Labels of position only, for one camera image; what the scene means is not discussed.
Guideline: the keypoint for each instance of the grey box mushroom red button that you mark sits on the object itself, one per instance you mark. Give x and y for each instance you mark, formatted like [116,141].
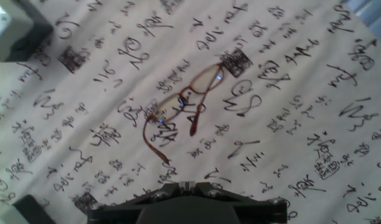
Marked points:
[16,28]

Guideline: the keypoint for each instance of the dark red framed glasses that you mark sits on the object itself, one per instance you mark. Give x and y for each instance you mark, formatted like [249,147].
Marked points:
[195,91]

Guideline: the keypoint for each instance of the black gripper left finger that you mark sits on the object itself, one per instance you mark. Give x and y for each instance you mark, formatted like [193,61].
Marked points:
[122,213]

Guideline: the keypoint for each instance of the beige calligraphy print cloth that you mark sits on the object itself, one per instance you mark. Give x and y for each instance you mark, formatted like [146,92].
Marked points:
[271,124]

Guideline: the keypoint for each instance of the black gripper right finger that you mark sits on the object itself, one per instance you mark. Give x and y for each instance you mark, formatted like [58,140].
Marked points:
[259,211]

